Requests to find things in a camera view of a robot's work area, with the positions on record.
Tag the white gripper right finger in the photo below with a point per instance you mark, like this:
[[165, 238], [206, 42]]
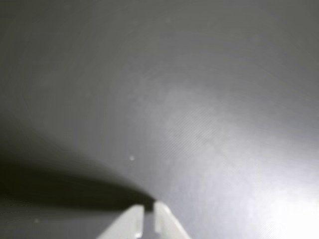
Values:
[[169, 224]]

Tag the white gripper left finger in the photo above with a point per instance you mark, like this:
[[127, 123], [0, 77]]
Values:
[[129, 221]]

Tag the dark grey table mat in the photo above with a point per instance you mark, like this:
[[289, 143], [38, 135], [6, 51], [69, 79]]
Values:
[[174, 99]]

